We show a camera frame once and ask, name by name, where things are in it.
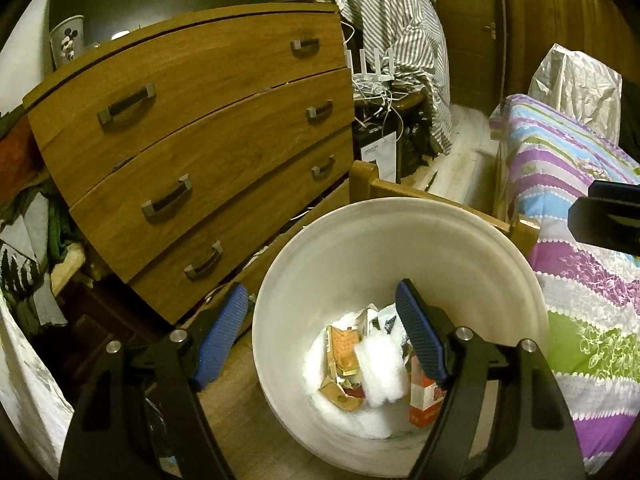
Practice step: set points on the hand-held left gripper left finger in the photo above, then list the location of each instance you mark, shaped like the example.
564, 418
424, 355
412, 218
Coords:
220, 335

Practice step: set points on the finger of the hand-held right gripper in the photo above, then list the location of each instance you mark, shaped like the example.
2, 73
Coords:
610, 220

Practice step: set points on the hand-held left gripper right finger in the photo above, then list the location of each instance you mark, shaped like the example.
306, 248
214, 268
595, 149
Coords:
422, 340

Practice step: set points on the white wrapper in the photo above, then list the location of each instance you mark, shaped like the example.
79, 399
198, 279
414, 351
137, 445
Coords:
381, 372

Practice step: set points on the yellow snack packet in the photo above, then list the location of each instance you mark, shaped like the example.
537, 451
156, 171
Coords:
342, 365

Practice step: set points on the white plastic bucket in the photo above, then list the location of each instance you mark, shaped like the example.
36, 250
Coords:
350, 260

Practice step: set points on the striped colourful blanket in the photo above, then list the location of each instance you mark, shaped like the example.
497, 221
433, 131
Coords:
590, 310

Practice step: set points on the silver foil bag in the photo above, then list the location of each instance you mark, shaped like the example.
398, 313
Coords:
575, 90

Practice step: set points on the wooden chest of drawers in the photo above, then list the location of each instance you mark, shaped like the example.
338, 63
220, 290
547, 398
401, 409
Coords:
200, 150

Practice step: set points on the black box with white label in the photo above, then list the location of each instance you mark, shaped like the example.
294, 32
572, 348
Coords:
375, 152

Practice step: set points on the white cloth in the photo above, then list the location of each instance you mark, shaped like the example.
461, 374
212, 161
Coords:
25, 395

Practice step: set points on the brown wooden wardrobe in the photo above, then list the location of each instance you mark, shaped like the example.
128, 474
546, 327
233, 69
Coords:
565, 10

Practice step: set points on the pile of clothes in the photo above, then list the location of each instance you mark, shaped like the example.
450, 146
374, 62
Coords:
35, 220

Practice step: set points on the brown wooden door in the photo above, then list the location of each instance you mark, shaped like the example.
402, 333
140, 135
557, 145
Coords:
465, 30

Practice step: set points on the white router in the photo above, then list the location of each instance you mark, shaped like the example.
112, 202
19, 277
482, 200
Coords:
372, 62

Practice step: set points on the grey striped cloth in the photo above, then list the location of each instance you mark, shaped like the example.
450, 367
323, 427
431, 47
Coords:
400, 25

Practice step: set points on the printed white cup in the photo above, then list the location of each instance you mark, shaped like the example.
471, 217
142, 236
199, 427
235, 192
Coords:
67, 42

